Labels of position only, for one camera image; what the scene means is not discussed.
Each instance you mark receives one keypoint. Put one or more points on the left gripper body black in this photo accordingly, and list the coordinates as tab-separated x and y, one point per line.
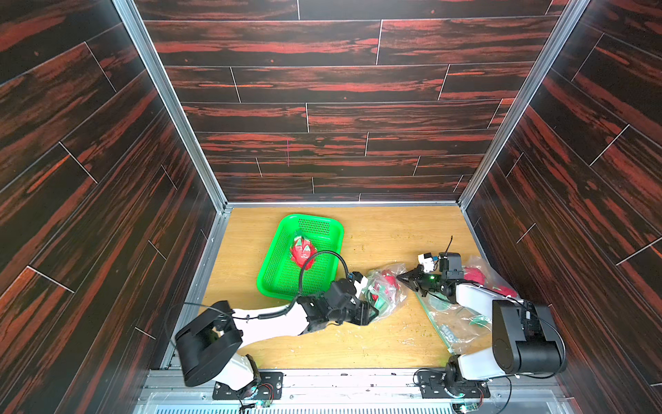
355	313

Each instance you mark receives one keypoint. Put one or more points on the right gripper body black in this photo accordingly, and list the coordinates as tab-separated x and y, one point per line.
422	279

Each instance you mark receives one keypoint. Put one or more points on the red dragon fruit toy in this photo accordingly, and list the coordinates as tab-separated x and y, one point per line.
303	252
386	291

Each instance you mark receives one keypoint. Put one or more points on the clear zip-top bag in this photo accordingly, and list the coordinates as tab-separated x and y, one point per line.
393	269
462	330

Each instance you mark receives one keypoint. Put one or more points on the green perforated plastic tray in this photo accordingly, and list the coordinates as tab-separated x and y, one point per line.
280	277

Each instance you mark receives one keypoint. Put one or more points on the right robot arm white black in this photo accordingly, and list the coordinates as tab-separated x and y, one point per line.
524	339

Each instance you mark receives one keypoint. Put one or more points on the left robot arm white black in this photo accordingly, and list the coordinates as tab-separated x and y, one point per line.
209	345

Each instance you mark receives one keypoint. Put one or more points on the dragon fruit in near bag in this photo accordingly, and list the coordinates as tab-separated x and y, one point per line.
489	280

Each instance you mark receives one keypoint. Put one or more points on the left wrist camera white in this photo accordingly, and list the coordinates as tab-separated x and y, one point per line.
359	281

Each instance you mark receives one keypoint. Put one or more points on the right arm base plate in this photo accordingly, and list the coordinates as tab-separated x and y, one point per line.
436	383

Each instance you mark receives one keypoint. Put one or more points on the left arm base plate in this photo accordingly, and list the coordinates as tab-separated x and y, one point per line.
267	386

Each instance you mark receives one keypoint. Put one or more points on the aluminium front rail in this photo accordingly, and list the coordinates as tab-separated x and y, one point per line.
371	390

